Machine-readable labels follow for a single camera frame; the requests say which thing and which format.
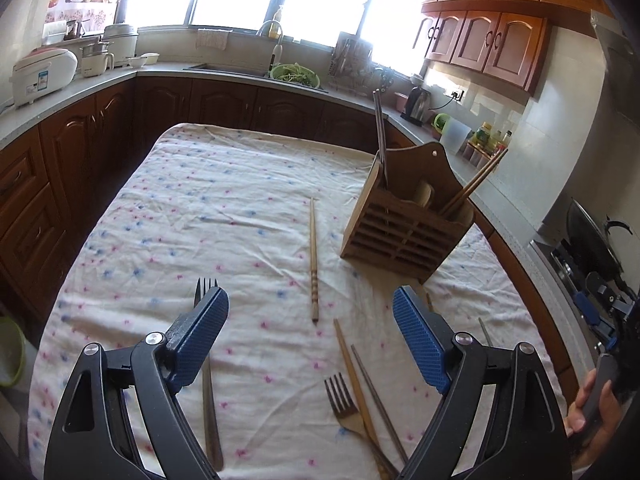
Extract steel utensil thin handle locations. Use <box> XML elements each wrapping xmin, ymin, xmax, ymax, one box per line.
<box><xmin>477</xmin><ymin>317</ymin><xmax>494</xmax><ymax>347</ymax></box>

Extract light wooden chopstick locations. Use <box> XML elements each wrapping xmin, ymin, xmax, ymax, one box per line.
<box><xmin>309</xmin><ymin>198</ymin><xmax>319</xmax><ymax>325</ymax></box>
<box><xmin>333</xmin><ymin>317</ymin><xmax>394</xmax><ymax>480</ymax></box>

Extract steel fork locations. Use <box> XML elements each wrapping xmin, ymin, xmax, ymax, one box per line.
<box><xmin>323</xmin><ymin>373</ymin><xmax>399</xmax><ymax>479</ymax></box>
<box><xmin>193</xmin><ymin>277</ymin><xmax>225</xmax><ymax>472</ymax></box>

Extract person's right hand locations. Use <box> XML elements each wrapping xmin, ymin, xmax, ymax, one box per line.
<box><xmin>563</xmin><ymin>367</ymin><xmax>624</xmax><ymax>470</ymax></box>

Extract gas stove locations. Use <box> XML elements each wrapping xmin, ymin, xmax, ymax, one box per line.
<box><xmin>530</xmin><ymin>238</ymin><xmax>596</xmax><ymax>300</ymax></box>

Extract black wok on stove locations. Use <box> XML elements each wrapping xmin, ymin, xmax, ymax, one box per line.
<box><xmin>566</xmin><ymin>198</ymin><xmax>632</xmax><ymax>282</ymax></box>

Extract green plastic bin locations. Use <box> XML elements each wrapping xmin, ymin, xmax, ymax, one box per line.
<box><xmin>0</xmin><ymin>316</ymin><xmax>25</xmax><ymax>388</ymax></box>

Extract chopstick in holder right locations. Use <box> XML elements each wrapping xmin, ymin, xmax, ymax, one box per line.
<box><xmin>439</xmin><ymin>148</ymin><xmax>509</xmax><ymax>218</ymax></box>

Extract condiment bottles rack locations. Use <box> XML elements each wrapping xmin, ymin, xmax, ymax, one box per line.
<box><xmin>462</xmin><ymin>122</ymin><xmax>512</xmax><ymax>170</ymax></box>

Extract range hood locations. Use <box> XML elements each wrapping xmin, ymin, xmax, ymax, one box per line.
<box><xmin>590</xmin><ymin>10</ymin><xmax>639</xmax><ymax>128</ymax></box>

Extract wooden utensil holder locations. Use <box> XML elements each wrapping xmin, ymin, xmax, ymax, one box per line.
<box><xmin>341</xmin><ymin>142</ymin><xmax>475</xmax><ymax>283</ymax></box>

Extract floral white tablecloth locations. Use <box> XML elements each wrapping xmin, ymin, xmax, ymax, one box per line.
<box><xmin>27</xmin><ymin>124</ymin><xmax>551</xmax><ymax>479</ymax></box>

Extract white plastic jug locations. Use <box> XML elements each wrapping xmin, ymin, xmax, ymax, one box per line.
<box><xmin>440</xmin><ymin>117</ymin><xmax>472</xmax><ymax>155</ymax></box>

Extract lower wooden cabinets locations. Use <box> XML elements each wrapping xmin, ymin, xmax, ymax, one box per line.
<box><xmin>0</xmin><ymin>77</ymin><xmax>417</xmax><ymax>321</ymax></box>

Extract wooden cabinets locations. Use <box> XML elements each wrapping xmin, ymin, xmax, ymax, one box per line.
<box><xmin>416</xmin><ymin>0</ymin><xmax>611</xmax><ymax>94</ymax></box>
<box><xmin>0</xmin><ymin>77</ymin><xmax>417</xmax><ymax>321</ymax></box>

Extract black electric kettle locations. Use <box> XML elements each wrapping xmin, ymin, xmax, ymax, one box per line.
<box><xmin>400</xmin><ymin>87</ymin><xmax>431</xmax><ymax>127</ymax></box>

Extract upper wooden cabinets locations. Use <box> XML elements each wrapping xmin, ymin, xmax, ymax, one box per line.
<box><xmin>416</xmin><ymin>0</ymin><xmax>611</xmax><ymax>94</ymax></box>

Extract dish drying rack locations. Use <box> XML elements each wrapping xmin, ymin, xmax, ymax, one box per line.
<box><xmin>329</xmin><ymin>32</ymin><xmax>395</xmax><ymax>93</ymax></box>

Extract white rice cooker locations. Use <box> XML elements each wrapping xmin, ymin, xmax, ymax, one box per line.
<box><xmin>10</xmin><ymin>48</ymin><xmax>77</xmax><ymax>107</ymax></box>

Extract white blender appliance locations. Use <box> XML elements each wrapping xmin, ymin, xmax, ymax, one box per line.
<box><xmin>80</xmin><ymin>42</ymin><xmax>115</xmax><ymax>78</ymax></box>

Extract green vegetable bowl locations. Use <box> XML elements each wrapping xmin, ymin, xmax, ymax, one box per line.
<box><xmin>269</xmin><ymin>63</ymin><xmax>320</xmax><ymax>89</ymax></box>

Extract grey countertop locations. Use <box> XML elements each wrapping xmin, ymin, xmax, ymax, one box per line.
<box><xmin>1</xmin><ymin>62</ymin><xmax>598</xmax><ymax>376</ymax></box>

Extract round white cooker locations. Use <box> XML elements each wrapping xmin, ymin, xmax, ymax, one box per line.
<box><xmin>102</xmin><ymin>23</ymin><xmax>138</xmax><ymax>67</ymax></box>

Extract sink faucet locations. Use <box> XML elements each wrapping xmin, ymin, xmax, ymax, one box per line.
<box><xmin>256</xmin><ymin>20</ymin><xmax>283</xmax><ymax>70</ymax></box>

